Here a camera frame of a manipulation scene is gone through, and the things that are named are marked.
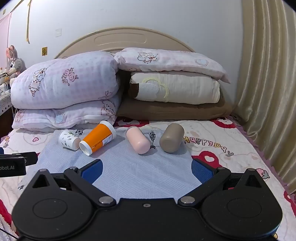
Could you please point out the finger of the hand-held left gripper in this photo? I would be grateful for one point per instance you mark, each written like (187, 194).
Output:
(30, 158)

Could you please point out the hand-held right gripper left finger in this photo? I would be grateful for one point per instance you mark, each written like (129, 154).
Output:
(93, 171)

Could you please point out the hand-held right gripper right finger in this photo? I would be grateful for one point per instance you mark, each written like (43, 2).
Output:
(201, 172)

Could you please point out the orange cup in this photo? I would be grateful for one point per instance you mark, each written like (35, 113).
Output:
(99, 138)

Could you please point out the white printed paper cup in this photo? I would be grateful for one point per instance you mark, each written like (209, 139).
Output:
(68, 140)

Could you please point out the taupe cup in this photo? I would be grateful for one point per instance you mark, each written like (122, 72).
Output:
(171, 138)

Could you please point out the pink cup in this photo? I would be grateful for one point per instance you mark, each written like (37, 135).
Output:
(138, 140)

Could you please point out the printed bedsheet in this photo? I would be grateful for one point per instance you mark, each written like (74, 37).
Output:
(231, 143)

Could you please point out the grey patterned mat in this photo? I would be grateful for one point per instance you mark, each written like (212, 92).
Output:
(138, 171)

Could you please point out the bedside table with patterned cloth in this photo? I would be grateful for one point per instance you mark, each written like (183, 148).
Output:
(4, 103)

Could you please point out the brown pillow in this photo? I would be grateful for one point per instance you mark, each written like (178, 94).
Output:
(161, 111)

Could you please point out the cream folded blanket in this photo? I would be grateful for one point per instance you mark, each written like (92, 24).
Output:
(189, 90)

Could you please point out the pink checkered folded quilt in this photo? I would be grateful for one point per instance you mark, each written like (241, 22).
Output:
(69, 78)

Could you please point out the grey plush rabbit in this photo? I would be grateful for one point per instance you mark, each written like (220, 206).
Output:
(13, 62)

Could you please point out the pink checkered pillow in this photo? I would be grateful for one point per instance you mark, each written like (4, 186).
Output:
(173, 60)

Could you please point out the beige curtain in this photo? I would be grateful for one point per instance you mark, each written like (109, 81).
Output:
(266, 69)

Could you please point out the beige headboard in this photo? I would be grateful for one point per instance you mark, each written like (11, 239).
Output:
(120, 39)

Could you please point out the yellow tape strip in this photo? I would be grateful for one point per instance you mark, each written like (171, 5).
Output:
(28, 23)

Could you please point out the yellow wall sticker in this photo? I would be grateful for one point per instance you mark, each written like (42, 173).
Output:
(44, 51)

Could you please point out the pink wall hanging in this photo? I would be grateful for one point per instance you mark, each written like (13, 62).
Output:
(3, 34)

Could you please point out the white wall switch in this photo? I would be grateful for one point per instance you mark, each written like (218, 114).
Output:
(58, 32)

